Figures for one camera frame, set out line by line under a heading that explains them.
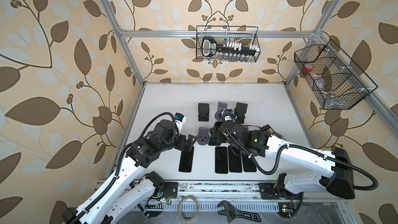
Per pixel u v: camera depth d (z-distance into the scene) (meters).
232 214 0.68
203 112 0.96
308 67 0.87
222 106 0.96
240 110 0.97
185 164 0.84
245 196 0.74
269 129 0.94
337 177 0.39
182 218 0.66
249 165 0.49
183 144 0.61
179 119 0.62
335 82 0.74
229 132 0.52
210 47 0.85
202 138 0.87
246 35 0.91
